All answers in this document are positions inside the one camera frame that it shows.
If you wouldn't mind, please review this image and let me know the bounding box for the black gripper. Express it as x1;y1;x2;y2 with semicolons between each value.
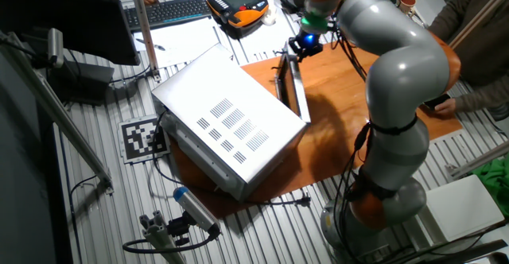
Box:
287;32;324;64

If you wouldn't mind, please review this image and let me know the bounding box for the dark phone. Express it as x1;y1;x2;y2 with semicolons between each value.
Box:
423;92;453;111

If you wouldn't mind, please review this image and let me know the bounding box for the olive sleeved forearm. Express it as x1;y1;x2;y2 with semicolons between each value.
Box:
427;0;466;45
453;83;509;114

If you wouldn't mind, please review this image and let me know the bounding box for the silver microwave oven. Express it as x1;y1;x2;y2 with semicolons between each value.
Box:
150;43;308;204

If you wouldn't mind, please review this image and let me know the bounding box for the person hand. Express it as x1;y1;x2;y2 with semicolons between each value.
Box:
433;97;458;117

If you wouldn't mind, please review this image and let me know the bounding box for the white figurine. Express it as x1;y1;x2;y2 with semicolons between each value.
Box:
261;0;278;27

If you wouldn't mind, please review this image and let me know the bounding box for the glossy wooden board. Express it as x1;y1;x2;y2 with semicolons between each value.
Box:
169;33;464;219

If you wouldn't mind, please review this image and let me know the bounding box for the orange black teach pendant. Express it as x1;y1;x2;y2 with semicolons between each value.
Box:
206;0;270;29

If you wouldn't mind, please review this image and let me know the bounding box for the large blank white sheet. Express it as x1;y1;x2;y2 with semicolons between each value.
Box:
132;16;223;69

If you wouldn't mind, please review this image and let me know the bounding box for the black keyboard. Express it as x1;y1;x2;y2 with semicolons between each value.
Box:
122;0;213;33

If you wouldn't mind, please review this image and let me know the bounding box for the black pen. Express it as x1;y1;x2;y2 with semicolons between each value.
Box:
134;37;166;52

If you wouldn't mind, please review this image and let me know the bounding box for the person torso olive jacket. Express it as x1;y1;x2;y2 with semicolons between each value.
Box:
429;0;509;88

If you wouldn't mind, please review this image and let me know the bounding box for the black white fiducial marker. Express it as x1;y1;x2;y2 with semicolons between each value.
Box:
118;115;171;165

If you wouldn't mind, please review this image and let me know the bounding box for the dark grey box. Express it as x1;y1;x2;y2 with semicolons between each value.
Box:
46;56;116;107

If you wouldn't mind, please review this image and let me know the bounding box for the green cloth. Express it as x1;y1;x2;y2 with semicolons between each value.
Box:
471;155;509;218

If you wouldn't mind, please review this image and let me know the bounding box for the black monitor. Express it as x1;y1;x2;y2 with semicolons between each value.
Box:
0;0;142;67

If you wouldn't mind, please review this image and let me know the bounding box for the short aluminium profile piece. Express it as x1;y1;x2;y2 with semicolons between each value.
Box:
138;210;188;264

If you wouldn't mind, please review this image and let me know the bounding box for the silver grey cylindrical device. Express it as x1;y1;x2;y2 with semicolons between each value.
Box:
47;27;65;69

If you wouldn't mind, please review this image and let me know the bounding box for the dark metal bar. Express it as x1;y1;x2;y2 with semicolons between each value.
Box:
391;238;509;264

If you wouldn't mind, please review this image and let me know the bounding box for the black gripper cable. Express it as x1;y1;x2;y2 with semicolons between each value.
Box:
328;21;369;83

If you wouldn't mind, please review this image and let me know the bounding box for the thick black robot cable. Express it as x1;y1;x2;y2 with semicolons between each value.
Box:
332;122;373;259

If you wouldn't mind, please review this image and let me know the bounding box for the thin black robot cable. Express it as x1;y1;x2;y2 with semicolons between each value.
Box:
333;148;359;249

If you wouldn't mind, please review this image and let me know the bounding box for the aluminium post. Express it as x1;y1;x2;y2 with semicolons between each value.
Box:
449;0;509;50
445;139;509;181
126;0;162;83
0;30;115;196

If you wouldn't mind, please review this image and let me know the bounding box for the thin black table cable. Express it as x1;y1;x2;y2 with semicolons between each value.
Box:
109;63;153;86
58;134;99;264

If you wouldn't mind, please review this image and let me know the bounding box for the silver camera blue cap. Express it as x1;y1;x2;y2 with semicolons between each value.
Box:
173;186;222;235

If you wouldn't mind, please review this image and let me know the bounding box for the black camera ball mount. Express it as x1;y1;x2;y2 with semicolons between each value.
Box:
166;212;196;247

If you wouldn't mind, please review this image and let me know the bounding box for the black camera cable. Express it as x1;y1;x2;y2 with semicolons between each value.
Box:
122;223;222;255

